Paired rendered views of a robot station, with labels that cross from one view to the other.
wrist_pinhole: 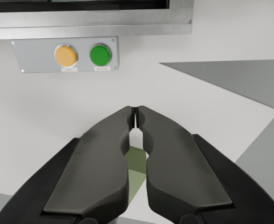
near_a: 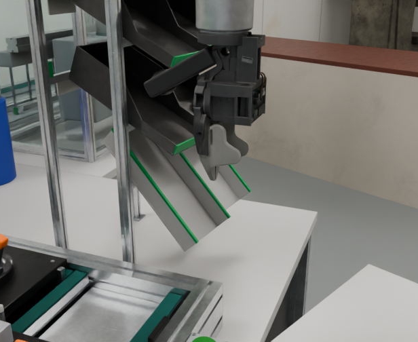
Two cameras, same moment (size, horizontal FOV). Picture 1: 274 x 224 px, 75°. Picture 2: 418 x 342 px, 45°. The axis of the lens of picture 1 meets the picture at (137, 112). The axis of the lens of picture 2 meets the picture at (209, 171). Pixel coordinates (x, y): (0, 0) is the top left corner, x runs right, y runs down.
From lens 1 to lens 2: 0.74 m
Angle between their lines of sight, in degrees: 81
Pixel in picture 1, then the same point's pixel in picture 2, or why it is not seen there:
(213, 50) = (262, 304)
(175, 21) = (205, 292)
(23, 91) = not seen: outside the picture
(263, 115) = (372, 275)
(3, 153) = not seen: outside the picture
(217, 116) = (366, 313)
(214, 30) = (239, 301)
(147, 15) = (187, 305)
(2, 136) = not seen: outside the picture
